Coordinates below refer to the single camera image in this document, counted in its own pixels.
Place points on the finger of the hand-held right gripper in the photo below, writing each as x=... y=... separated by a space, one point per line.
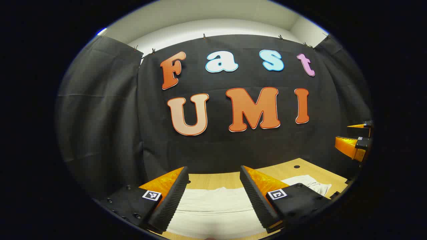
x=348 y=146
x=362 y=125

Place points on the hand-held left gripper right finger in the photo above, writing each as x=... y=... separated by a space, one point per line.
x=255 y=196

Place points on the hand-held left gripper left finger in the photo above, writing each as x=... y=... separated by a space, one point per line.
x=171 y=200

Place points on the white jeans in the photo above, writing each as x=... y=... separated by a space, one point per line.
x=213 y=203

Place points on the black backdrop cloth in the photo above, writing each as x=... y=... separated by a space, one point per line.
x=233 y=146

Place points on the black table edge bracket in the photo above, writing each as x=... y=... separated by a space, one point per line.
x=335 y=195

